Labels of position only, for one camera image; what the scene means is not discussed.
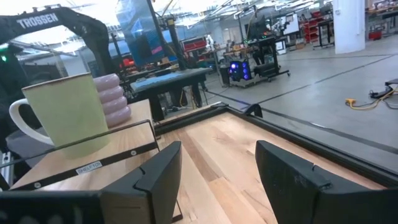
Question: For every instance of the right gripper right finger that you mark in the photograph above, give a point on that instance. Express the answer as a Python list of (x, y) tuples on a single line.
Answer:
[(295, 193)]

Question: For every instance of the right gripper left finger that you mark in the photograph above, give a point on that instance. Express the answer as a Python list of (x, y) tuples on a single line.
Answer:
[(155, 186)]

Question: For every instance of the pink ribbed mug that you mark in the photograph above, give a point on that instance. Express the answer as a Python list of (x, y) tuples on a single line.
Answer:
[(113, 102)]

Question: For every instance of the yellow-green mug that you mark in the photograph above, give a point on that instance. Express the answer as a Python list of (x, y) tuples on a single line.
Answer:
[(71, 115)]

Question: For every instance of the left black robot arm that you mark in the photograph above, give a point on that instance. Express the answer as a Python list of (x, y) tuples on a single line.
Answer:
[(77, 23)]

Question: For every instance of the white label sticker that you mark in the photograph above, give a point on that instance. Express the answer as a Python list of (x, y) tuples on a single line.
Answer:
[(89, 168)]

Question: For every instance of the black table with blue top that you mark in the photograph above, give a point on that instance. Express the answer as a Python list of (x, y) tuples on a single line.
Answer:
[(168, 81)]

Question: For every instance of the computer with blue lights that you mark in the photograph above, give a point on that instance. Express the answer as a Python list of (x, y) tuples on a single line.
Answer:
[(240, 71)]

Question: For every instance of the large blue display screen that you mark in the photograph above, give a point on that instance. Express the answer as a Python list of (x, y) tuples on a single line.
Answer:
[(140, 34)]

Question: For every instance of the black monitor on stand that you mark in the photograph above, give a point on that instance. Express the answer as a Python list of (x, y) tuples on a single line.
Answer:
[(257, 28)]

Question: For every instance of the white pillar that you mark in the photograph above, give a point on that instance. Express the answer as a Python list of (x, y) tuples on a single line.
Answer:
[(348, 28)]

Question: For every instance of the wooden shelf with black frame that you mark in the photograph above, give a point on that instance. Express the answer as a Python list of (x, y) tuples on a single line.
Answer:
[(124, 143)]

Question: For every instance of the black table edge rail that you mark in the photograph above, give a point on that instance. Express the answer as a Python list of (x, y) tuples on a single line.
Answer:
[(311, 141)]

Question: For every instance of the black rail bracket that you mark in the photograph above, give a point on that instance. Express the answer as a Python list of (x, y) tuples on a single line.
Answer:
[(253, 110)]

